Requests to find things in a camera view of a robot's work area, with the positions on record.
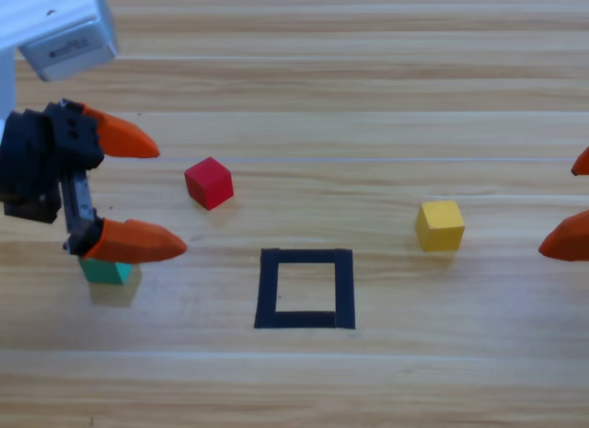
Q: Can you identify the green cube block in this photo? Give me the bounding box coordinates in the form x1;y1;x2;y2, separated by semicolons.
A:
76;256;135;285

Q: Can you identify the red cube block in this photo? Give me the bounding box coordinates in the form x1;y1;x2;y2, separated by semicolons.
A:
183;156;235;212

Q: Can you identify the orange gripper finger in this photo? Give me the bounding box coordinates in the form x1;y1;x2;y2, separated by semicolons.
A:
570;145;589;178
537;209;589;263

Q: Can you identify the black tape square outline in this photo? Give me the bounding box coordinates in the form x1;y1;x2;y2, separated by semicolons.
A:
253;248;357;331

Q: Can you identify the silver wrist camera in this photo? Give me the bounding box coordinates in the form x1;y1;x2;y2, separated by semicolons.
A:
17;6;119;83

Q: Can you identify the yellow cube block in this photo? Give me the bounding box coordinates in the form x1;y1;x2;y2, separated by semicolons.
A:
415;200;467;253

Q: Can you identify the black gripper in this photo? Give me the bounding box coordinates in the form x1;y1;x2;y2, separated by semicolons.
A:
0;98;189;265

